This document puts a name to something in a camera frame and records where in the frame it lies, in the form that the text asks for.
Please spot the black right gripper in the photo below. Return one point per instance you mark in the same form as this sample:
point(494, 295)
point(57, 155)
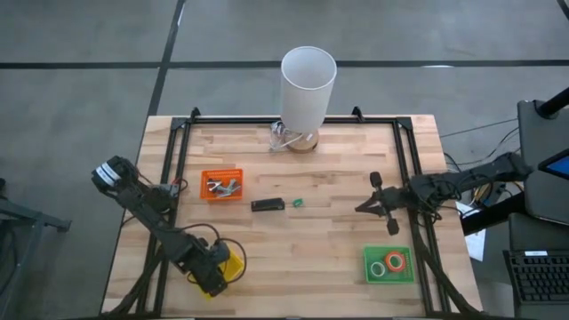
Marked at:
point(395, 199)

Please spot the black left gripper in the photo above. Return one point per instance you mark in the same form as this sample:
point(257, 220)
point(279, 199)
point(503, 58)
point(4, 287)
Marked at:
point(200, 264)

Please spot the orange tape roll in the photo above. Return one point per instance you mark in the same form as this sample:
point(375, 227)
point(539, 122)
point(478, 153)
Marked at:
point(387, 261)

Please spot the green tape roll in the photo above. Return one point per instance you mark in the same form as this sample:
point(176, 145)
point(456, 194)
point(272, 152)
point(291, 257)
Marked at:
point(371, 269)

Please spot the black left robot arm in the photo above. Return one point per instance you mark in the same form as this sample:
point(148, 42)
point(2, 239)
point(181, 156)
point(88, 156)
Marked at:
point(146, 209)

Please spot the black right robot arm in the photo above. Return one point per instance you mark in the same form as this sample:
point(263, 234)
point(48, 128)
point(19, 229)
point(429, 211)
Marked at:
point(467, 182)

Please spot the green mini stapler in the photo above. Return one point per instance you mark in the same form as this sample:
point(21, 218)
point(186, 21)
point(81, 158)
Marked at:
point(298, 202)

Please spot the black stapler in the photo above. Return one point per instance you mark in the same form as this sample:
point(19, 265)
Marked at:
point(266, 205)

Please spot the yellow plastic basket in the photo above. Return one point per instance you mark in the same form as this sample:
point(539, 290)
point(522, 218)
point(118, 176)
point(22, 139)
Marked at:
point(233, 269)

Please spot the green plastic basket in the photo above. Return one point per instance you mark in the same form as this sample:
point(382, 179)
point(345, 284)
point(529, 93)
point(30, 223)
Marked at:
point(400, 279)

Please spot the white paper sheet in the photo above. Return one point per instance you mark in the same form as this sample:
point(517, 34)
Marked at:
point(476, 244)

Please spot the orange plastic basket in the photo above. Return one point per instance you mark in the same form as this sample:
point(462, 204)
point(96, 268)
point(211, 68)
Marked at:
point(204, 175)

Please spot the white shade wooden table lamp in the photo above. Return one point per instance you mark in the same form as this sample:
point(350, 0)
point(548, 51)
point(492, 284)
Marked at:
point(306, 98)

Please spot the black laptop keyboard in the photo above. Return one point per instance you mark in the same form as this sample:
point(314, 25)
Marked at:
point(538, 280)

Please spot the dark metal stand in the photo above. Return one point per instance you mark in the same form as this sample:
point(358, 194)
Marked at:
point(26, 218)

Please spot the black pole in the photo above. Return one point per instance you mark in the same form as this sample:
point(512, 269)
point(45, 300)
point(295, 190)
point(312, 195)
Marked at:
point(555, 104)

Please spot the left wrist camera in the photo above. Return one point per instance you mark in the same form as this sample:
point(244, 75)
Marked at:
point(220, 253)

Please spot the black aluminium table frame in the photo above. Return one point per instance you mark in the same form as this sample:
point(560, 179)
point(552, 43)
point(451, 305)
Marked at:
point(249, 120)

